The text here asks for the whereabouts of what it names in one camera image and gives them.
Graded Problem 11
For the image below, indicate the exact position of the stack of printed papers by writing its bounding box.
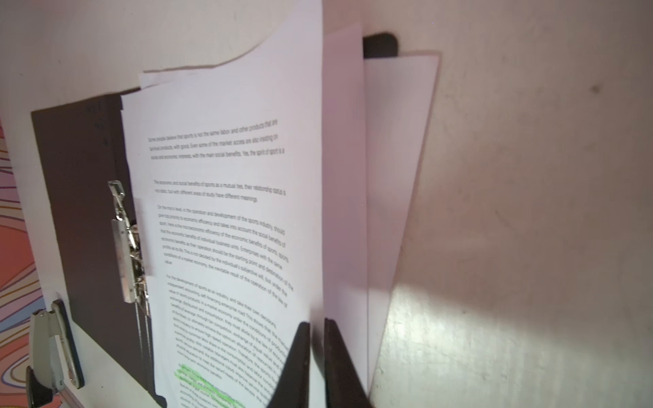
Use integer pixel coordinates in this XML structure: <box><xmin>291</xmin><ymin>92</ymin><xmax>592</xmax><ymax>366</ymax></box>
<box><xmin>122</xmin><ymin>1</ymin><xmax>440</xmax><ymax>407</ymax></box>

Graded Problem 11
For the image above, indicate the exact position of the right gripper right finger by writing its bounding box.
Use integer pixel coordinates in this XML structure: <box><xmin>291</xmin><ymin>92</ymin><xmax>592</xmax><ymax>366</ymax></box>
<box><xmin>324</xmin><ymin>318</ymin><xmax>372</xmax><ymax>408</ymax></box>

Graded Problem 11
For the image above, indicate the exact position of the blue file folder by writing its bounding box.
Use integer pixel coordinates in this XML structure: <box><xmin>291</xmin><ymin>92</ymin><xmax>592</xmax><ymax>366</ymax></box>
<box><xmin>30</xmin><ymin>31</ymin><xmax>400</xmax><ymax>408</ymax></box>

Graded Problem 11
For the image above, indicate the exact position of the black grey stapler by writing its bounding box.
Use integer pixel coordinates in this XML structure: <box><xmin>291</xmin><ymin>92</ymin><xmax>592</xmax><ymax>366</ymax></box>
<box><xmin>27</xmin><ymin>299</ymin><xmax>86</xmax><ymax>407</ymax></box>

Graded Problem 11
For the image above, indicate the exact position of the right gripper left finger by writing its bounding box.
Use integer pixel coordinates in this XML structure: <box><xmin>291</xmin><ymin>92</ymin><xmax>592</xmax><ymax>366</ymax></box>
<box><xmin>267</xmin><ymin>322</ymin><xmax>311</xmax><ymax>408</ymax></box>

